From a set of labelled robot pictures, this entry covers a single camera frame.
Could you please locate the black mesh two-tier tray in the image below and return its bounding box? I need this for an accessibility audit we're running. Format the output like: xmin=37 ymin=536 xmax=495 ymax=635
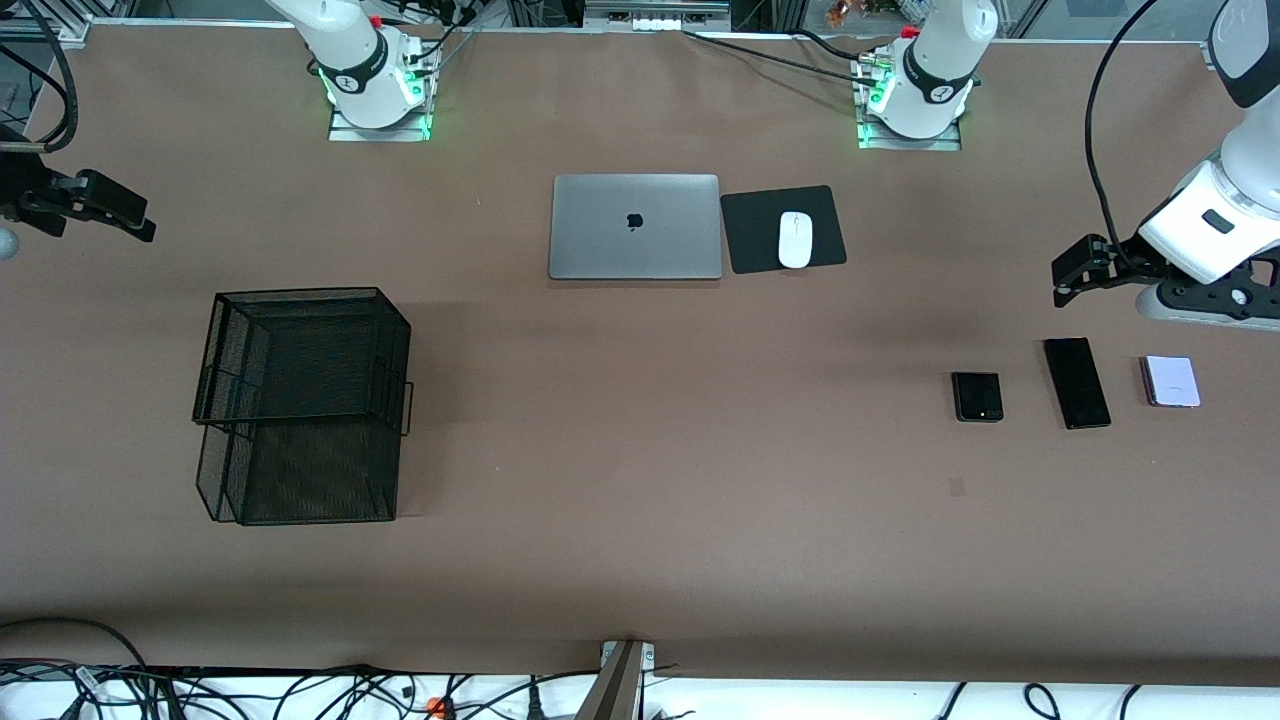
xmin=192 ymin=287 xmax=414 ymax=526

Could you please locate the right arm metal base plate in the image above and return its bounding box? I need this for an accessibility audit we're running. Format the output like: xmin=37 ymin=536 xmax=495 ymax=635
xmin=328 ymin=40 xmax=433 ymax=143

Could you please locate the black mouse pad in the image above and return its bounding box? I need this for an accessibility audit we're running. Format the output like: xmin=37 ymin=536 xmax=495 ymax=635
xmin=720 ymin=185 xmax=848 ymax=275

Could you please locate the black base cable bundle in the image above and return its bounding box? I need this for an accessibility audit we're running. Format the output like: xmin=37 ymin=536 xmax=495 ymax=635
xmin=400 ymin=0 xmax=477 ymax=71

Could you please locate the silver closed laptop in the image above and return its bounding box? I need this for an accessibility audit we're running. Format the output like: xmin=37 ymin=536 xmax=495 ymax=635
xmin=549 ymin=174 xmax=722 ymax=281

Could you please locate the short black base cable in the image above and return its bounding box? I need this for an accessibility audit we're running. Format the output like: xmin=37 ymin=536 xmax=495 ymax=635
xmin=790 ymin=28 xmax=883 ymax=65

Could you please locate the white power strip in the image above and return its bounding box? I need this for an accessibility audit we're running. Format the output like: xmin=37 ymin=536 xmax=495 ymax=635
xmin=585 ymin=0 xmax=731 ymax=33

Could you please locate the long black smartphone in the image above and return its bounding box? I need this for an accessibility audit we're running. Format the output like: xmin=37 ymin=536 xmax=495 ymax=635
xmin=1043 ymin=337 xmax=1112 ymax=431

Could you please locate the thick black floor cable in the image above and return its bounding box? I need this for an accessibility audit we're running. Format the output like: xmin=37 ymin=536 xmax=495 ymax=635
xmin=0 ymin=617 xmax=151 ymax=671

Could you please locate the black frame post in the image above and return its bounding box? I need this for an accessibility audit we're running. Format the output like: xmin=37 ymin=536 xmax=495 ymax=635
xmin=505 ymin=0 xmax=586 ymax=31

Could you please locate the lavender flip phone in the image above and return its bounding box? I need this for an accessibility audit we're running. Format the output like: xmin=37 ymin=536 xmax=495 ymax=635
xmin=1141 ymin=355 xmax=1202 ymax=409

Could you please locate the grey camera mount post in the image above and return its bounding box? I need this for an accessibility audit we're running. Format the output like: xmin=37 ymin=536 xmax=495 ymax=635
xmin=575 ymin=640 xmax=656 ymax=720

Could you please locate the aluminium frame rail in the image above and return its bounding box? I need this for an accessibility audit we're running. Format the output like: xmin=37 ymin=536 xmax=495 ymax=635
xmin=0 ymin=0 xmax=137 ymax=47

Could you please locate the small black flip phone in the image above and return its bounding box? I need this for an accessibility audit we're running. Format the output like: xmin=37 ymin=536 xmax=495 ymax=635
xmin=951 ymin=371 xmax=1005 ymax=423

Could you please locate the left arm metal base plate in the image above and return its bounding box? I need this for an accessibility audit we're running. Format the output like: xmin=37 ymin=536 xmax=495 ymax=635
xmin=855 ymin=50 xmax=963 ymax=152

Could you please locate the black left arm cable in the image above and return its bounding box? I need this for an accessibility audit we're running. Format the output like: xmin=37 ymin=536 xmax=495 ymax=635
xmin=1085 ymin=0 xmax=1161 ymax=269

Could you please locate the long black base cable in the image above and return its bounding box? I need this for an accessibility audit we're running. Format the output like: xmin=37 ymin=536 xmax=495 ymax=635
xmin=683 ymin=30 xmax=881 ymax=87

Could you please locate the white computer mouse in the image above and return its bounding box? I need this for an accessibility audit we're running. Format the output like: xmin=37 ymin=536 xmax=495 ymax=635
xmin=779 ymin=211 xmax=813 ymax=270

